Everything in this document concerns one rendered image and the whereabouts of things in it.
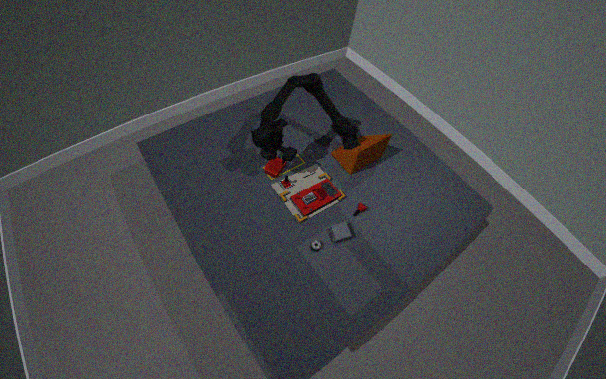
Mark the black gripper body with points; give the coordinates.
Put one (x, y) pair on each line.
(288, 153)

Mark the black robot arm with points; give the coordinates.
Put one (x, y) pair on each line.
(270, 129)

